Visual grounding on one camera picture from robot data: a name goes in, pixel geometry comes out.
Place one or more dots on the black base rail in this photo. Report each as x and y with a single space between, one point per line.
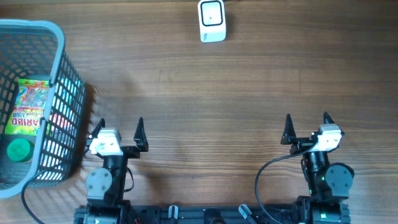
267 214

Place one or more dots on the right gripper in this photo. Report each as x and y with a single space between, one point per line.
301 144

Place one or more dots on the green lid jar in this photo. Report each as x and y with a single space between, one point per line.
20 150

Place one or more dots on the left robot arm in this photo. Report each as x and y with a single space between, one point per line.
106 185

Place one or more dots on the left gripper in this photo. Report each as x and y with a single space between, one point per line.
139 138

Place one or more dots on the grey plastic mesh basket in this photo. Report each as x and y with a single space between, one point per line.
36 50

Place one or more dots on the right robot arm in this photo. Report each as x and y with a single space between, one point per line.
328 183

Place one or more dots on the green Haribo candy bag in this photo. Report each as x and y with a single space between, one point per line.
29 107

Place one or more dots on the white barcode scanner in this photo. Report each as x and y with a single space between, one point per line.
212 20

